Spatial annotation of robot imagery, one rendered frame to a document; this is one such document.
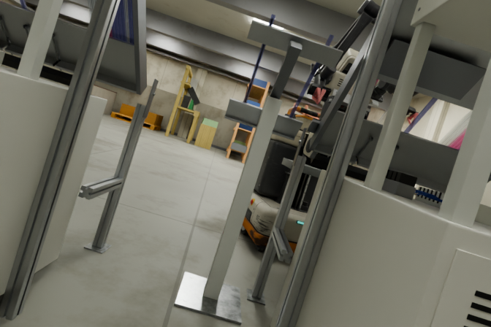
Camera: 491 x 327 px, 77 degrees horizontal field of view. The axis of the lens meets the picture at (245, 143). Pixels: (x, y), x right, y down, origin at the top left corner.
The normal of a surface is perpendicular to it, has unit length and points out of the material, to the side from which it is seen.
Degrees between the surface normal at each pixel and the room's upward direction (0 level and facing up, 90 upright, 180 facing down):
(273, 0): 90
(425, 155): 135
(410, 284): 90
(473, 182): 90
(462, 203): 90
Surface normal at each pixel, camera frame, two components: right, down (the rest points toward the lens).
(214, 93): 0.07, 0.04
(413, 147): -0.22, 0.69
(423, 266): -0.95, -0.31
